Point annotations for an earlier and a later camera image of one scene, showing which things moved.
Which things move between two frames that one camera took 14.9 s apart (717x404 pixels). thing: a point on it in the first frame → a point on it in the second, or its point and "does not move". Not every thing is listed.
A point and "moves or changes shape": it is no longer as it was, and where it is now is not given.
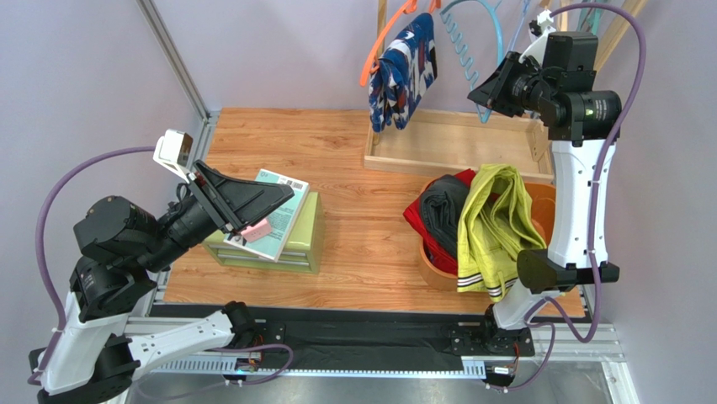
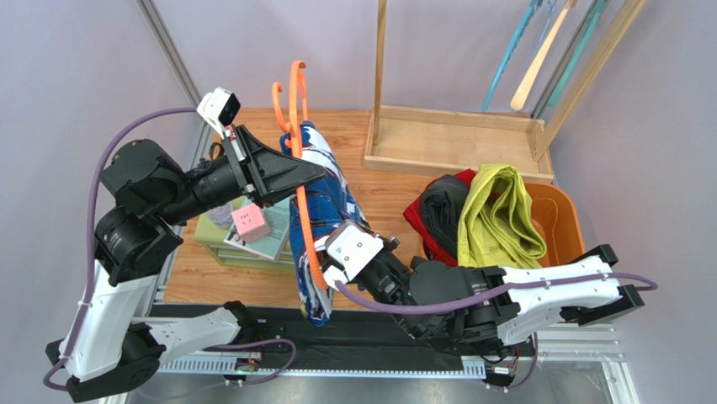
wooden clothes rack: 486,144 does not move
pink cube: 257,231 does not move
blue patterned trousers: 407,66 → 317,211
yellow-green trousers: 496,225 does not move
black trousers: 441,199 does not move
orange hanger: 409,8 → 294,131
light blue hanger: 461,48 → 528,10
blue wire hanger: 480,117 moves or changes shape
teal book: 271,246 does not move
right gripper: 508,82 → 375,269
